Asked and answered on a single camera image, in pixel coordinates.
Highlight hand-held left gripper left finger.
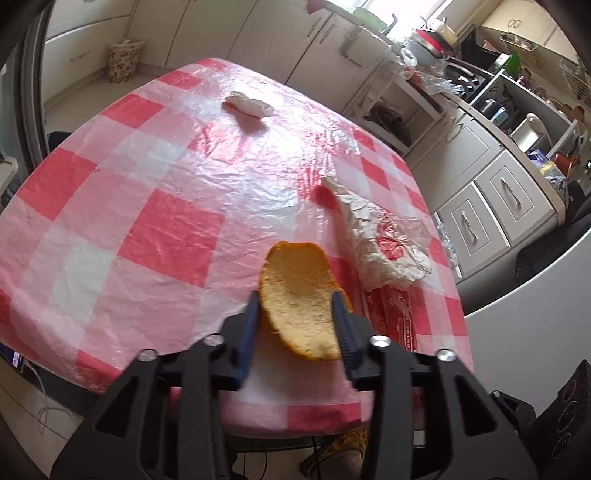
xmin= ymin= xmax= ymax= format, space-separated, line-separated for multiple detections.
xmin=51 ymin=291 xmax=262 ymax=480

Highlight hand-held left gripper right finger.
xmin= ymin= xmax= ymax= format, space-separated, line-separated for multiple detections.
xmin=331 ymin=290 xmax=539 ymax=480

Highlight long orange peel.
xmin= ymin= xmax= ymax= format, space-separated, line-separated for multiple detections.
xmin=259 ymin=241 xmax=354 ymax=362

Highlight flat red packet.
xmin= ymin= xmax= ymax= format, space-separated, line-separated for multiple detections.
xmin=362 ymin=284 xmax=419 ymax=354

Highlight white appliance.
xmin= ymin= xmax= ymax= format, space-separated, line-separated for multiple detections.
xmin=464 ymin=231 xmax=591 ymax=418

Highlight crumpled white plastic bag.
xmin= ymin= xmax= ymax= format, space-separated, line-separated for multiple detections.
xmin=321 ymin=176 xmax=433 ymax=291

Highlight patterned cloth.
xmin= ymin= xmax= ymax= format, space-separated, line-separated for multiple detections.
xmin=299 ymin=427 xmax=371 ymax=480

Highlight red white checked tablecloth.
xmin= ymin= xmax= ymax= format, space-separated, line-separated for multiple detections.
xmin=0 ymin=58 xmax=474 ymax=439

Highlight cream drawer cabinet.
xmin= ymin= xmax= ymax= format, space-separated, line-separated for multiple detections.
xmin=436 ymin=107 xmax=570 ymax=278

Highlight dark bag on shelf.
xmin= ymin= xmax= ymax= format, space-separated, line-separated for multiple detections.
xmin=365 ymin=104 xmax=413 ymax=145

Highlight crumpled white tissue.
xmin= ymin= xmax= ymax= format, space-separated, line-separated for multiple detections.
xmin=222 ymin=91 xmax=277 ymax=122

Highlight clear plastic bag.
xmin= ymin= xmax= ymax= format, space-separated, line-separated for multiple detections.
xmin=405 ymin=54 xmax=468 ymax=99

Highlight black gas stove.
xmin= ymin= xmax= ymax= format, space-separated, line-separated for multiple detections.
xmin=442 ymin=55 xmax=491 ymax=103

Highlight floral waste basket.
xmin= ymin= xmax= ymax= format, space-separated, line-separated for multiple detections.
xmin=108 ymin=39 xmax=146 ymax=84

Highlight red pot with lid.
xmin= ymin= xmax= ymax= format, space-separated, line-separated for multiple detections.
xmin=410 ymin=28 xmax=456 ymax=62

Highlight green bowl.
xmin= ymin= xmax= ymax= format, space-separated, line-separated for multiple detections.
xmin=353 ymin=7 xmax=394 ymax=29

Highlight cream upper cabinets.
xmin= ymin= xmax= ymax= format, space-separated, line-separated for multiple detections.
xmin=479 ymin=0 xmax=580 ymax=62

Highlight white floor cable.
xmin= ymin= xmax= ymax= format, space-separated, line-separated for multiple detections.
xmin=36 ymin=364 xmax=71 ymax=435

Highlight cream wall cabinets row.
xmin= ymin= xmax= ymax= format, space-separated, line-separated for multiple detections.
xmin=44 ymin=0 xmax=408 ymax=116

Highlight dark door frame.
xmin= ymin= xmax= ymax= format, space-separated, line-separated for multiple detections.
xmin=17 ymin=0 xmax=52 ymax=155

